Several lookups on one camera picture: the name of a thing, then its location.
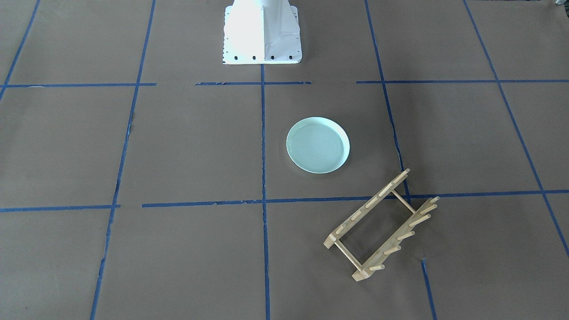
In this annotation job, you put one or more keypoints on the wooden dish rack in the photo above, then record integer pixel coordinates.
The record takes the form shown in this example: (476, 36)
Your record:
(388, 219)

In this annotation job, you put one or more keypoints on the light green round plate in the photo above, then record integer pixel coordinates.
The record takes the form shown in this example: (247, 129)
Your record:
(318, 145)

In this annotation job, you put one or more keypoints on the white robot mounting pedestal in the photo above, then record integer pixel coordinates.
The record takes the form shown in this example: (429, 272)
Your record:
(261, 32)

